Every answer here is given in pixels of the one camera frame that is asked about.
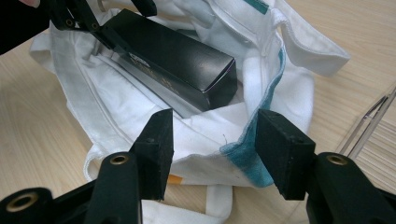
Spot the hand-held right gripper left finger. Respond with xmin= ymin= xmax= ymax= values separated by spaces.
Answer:
xmin=83 ymin=108 xmax=175 ymax=224

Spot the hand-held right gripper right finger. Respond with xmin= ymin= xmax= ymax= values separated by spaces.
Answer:
xmin=255 ymin=108 xmax=396 ymax=224

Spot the long black box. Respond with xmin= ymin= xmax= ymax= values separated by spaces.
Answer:
xmin=92 ymin=8 xmax=238 ymax=119

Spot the white tote bag green orange print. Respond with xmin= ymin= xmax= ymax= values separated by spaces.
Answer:
xmin=29 ymin=0 xmax=351 ymax=224

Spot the clear plastic tray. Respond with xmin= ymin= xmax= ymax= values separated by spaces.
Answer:
xmin=337 ymin=83 xmax=396 ymax=194

